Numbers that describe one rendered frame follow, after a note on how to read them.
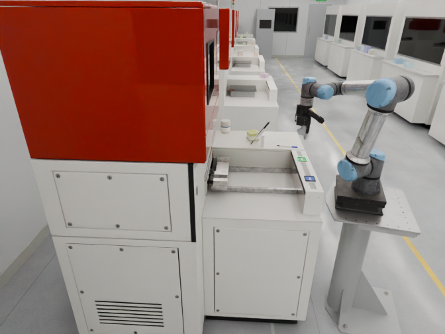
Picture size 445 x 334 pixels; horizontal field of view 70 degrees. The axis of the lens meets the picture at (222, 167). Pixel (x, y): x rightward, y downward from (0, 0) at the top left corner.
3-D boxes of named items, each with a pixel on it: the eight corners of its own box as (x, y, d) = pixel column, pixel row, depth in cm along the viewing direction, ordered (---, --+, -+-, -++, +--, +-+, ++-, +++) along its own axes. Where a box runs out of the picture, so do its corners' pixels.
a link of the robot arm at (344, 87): (428, 71, 139) (340, 76, 181) (412, 75, 134) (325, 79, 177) (426, 99, 142) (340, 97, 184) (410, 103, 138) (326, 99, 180)
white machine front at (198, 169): (191, 242, 149) (187, 164, 131) (208, 166, 222) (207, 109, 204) (198, 242, 149) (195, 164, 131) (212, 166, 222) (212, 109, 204)
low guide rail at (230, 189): (210, 191, 191) (210, 187, 189) (211, 189, 193) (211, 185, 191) (295, 194, 188) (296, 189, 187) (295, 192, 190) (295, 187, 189)
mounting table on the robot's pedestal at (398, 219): (397, 207, 200) (402, 189, 194) (414, 254, 162) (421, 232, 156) (322, 197, 211) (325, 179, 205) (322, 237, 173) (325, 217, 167)
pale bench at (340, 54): (340, 79, 942) (352, 3, 854) (325, 69, 1104) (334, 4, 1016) (377, 80, 937) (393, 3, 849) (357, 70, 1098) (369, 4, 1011)
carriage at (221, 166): (213, 189, 186) (212, 185, 185) (217, 163, 219) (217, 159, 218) (226, 190, 186) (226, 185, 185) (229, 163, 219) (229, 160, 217)
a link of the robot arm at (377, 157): (386, 174, 171) (392, 151, 164) (369, 181, 165) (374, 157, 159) (367, 166, 180) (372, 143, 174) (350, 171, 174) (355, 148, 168)
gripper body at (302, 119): (294, 122, 193) (296, 103, 188) (308, 122, 192) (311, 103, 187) (296, 126, 186) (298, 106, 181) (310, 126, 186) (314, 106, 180)
